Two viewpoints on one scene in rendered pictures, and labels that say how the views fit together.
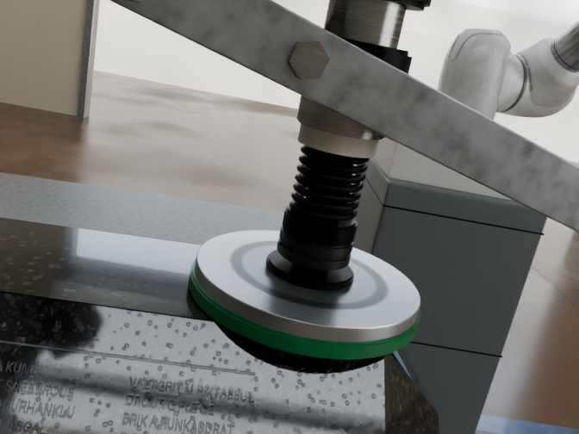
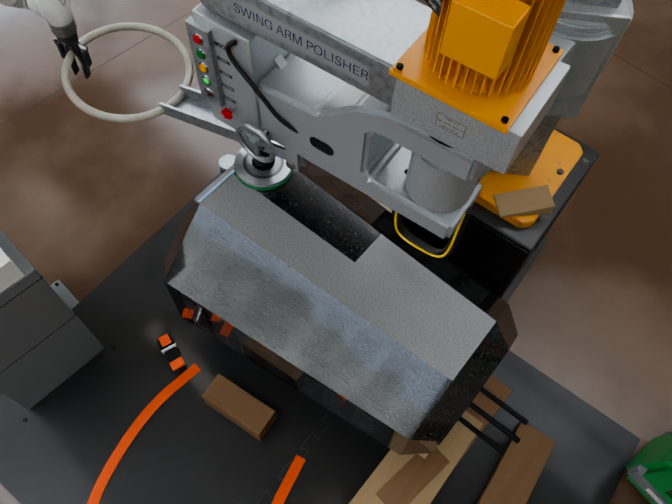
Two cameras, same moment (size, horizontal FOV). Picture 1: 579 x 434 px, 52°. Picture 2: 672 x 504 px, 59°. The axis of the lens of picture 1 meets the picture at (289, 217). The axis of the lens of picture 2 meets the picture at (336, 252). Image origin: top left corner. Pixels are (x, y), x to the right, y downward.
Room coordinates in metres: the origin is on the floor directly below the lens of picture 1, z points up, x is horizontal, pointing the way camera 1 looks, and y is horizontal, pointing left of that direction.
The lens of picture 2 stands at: (1.27, 1.13, 2.65)
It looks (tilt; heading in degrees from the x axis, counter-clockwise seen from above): 61 degrees down; 225
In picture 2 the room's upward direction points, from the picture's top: 4 degrees clockwise
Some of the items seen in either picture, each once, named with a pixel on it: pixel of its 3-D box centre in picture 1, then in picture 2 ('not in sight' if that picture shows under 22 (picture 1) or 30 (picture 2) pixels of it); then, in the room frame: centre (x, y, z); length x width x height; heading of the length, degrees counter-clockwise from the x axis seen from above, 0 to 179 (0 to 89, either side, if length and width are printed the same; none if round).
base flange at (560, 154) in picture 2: not in sight; (503, 156); (-0.27, 0.49, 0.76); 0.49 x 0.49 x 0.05; 11
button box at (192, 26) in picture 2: not in sight; (207, 64); (0.66, -0.07, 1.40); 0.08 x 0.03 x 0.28; 104
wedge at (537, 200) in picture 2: not in sight; (523, 201); (-0.14, 0.69, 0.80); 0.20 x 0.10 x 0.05; 146
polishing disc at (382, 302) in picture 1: (308, 276); (263, 163); (0.53, -0.03, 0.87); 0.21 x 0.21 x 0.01
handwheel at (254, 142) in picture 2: not in sight; (262, 135); (0.61, 0.12, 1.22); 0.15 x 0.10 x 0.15; 104
